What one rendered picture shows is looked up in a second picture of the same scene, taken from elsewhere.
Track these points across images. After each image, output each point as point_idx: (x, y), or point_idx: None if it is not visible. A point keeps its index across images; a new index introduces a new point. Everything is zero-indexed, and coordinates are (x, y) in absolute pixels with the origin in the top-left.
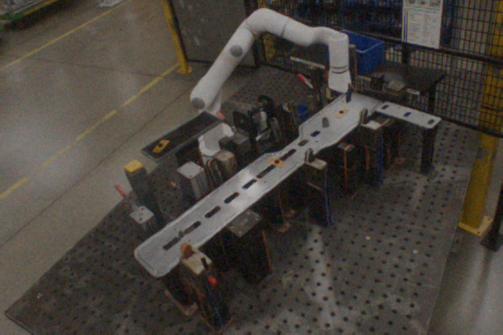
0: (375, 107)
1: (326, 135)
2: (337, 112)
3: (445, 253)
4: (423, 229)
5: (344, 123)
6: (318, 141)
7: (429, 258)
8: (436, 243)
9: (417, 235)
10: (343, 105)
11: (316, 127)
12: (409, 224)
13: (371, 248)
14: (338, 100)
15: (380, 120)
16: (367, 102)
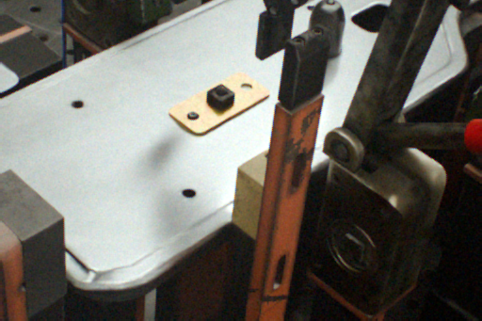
0: (3, 105)
1: None
2: (244, 115)
3: None
4: (20, 18)
5: (220, 38)
6: None
7: None
8: None
9: (49, 7)
10: (191, 159)
11: (370, 43)
12: (53, 37)
13: (193, 1)
14: (216, 212)
15: (22, 52)
16: (32, 144)
